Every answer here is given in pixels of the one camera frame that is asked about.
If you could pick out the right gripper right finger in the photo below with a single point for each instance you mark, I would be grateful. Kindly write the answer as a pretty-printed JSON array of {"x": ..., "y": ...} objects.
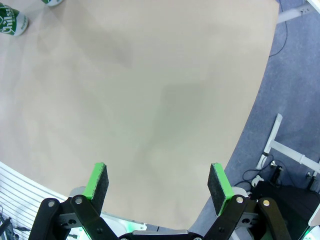
[{"x": 218, "y": 188}]

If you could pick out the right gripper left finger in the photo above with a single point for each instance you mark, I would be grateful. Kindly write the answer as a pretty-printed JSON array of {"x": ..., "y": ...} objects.
[{"x": 97, "y": 188}]

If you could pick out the green Chilsung cider can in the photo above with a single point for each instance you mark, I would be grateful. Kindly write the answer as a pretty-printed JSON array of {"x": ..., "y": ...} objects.
[
  {"x": 12, "y": 25},
  {"x": 51, "y": 2}
]

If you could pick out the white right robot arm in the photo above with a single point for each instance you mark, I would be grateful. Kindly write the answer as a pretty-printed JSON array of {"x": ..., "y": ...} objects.
[{"x": 117, "y": 221}]

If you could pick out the small white device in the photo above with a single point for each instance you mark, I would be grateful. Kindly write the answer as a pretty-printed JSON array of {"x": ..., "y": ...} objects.
[{"x": 257, "y": 180}]

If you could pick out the black clamp stand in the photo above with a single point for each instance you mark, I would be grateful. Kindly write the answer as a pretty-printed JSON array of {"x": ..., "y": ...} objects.
[{"x": 277, "y": 173}]

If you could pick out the black floor case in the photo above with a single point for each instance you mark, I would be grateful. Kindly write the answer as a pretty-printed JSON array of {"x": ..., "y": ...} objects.
[{"x": 287, "y": 200}]

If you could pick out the white slatted platform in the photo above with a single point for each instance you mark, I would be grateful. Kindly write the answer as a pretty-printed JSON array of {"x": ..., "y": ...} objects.
[{"x": 20, "y": 185}]

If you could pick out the white power strip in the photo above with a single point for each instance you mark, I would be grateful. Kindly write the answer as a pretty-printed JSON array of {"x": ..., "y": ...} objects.
[{"x": 292, "y": 13}]

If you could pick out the white table leg frame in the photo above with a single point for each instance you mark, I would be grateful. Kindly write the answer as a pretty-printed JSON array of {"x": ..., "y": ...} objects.
[{"x": 272, "y": 140}]

